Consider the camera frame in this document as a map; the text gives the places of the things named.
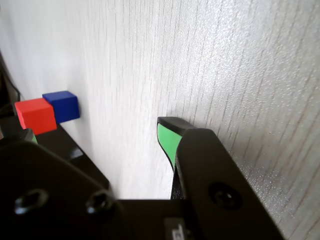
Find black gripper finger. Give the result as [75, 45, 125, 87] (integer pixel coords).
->
[0, 127, 126, 240]
[156, 116, 286, 240]

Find red cube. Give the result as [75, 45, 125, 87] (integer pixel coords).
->
[14, 97, 58, 136]

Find blue cube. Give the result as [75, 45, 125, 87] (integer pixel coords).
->
[41, 90, 81, 125]

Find thick black sleeved cable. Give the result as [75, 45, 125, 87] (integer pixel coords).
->
[0, 48, 22, 118]

